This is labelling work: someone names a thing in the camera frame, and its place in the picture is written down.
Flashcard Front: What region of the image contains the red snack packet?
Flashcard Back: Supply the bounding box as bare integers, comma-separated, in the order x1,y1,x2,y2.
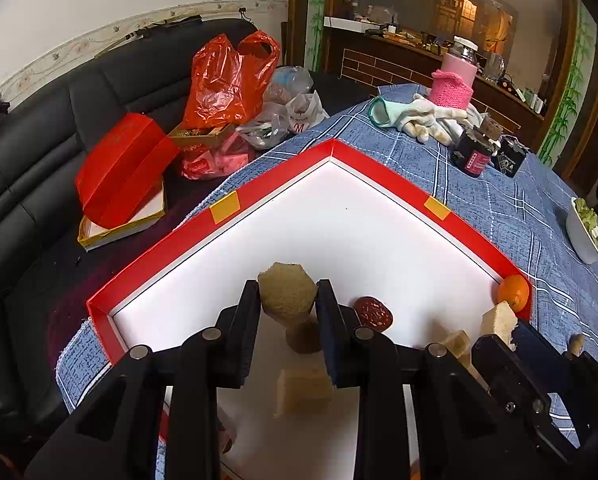
180,135,252,181

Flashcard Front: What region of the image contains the red date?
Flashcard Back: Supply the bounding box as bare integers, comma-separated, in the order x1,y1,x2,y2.
354,296,395,332

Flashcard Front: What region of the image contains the clear plastic bag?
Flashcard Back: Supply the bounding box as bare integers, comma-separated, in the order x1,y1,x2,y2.
265,65,314,106
235,105,292,151

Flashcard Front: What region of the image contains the black leather sofa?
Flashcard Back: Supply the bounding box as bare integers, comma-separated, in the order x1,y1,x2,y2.
0,17,260,431

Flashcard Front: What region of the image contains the red plastic bag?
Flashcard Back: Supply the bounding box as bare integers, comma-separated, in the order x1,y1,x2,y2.
181,31,281,131

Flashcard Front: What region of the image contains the wooden counter cabinet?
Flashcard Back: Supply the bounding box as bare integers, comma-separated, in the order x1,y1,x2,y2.
324,15,547,133

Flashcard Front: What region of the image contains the white box with gold rim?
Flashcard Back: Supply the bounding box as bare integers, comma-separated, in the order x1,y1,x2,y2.
76,185,167,251

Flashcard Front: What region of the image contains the white cotton glove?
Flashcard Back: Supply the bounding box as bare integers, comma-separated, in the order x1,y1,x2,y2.
399,92,484,147

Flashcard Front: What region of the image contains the brown round fruit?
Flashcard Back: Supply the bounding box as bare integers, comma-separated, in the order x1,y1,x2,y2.
285,321,324,356

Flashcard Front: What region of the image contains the red gift box lid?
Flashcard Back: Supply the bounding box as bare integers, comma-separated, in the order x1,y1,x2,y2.
75,112,180,230

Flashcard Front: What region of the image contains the small brown box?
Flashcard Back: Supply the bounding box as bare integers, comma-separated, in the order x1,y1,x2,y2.
480,117,504,141

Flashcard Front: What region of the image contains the glass pitcher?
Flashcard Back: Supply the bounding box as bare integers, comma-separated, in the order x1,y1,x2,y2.
485,52,508,83

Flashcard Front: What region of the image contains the white bowl with greens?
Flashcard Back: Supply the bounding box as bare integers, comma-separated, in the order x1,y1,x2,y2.
565,196,598,266

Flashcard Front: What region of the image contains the jar in pink knit sleeve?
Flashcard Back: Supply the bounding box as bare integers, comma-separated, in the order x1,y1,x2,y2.
429,36,480,109

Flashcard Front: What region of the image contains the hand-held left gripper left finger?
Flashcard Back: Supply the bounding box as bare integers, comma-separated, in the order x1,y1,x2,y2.
24,280,262,480

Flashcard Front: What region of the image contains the mint green cuffed glove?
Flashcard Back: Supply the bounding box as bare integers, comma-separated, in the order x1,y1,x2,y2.
368,96,415,128

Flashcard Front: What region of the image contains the blue plaid tablecloth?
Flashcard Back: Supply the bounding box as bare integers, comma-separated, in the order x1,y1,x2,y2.
54,82,598,480

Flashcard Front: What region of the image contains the white printed plastic bag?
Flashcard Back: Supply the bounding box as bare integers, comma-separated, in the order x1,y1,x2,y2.
285,91,330,133

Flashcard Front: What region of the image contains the flat white box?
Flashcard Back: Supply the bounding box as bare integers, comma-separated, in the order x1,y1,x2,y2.
324,16,380,33

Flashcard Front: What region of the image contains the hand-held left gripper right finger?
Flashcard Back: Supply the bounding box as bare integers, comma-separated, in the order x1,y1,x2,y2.
316,279,574,480

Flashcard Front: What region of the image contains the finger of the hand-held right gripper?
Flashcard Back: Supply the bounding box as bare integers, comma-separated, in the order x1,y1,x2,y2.
565,351,598,446
471,321,582,463

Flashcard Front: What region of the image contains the open brown snack box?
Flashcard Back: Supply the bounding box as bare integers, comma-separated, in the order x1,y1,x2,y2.
168,122,240,148

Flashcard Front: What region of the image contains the orange mandarin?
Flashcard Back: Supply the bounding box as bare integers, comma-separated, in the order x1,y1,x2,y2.
497,274,530,311

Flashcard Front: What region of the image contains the black jar with pink label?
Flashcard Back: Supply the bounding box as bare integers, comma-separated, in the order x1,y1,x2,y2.
453,127,497,177

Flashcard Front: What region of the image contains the red-rimmed white tray box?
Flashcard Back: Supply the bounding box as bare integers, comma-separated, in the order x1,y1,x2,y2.
86,140,534,480

